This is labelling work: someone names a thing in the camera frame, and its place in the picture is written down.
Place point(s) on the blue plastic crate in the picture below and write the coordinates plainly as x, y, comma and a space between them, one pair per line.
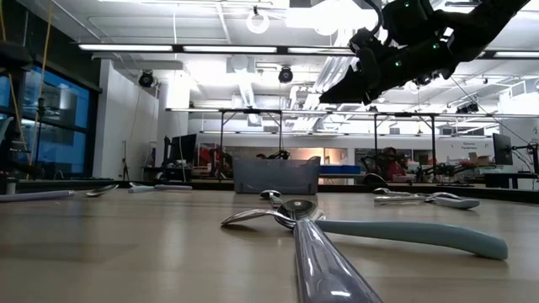
341, 169

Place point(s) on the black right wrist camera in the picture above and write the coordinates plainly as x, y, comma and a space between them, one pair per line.
408, 21

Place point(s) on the black ceiling track lights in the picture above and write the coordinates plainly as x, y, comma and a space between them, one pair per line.
471, 107

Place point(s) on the black metal table frame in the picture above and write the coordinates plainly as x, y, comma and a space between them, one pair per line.
222, 130
433, 143

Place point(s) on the blue glass window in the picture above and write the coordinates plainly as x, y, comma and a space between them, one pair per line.
63, 143

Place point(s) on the silver knife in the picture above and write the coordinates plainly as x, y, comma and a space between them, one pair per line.
396, 200

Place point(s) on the thin black tripod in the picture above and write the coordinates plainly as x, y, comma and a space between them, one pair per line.
125, 168

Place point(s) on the gray plastic bin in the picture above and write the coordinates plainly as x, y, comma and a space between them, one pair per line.
275, 177

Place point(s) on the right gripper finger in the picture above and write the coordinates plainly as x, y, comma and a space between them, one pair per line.
353, 84
355, 97

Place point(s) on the brown cardboard box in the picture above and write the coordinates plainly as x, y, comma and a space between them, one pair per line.
480, 160

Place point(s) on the black computer monitor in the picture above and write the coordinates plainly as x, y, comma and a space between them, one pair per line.
185, 149
502, 149

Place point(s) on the black equipment cart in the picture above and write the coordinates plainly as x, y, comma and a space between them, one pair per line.
177, 173

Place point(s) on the black desk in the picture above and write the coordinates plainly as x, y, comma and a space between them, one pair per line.
509, 176

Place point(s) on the black round ceiling camera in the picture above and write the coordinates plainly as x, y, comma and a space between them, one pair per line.
285, 75
146, 79

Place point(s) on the overhead light rail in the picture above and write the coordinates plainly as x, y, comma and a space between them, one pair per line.
229, 49

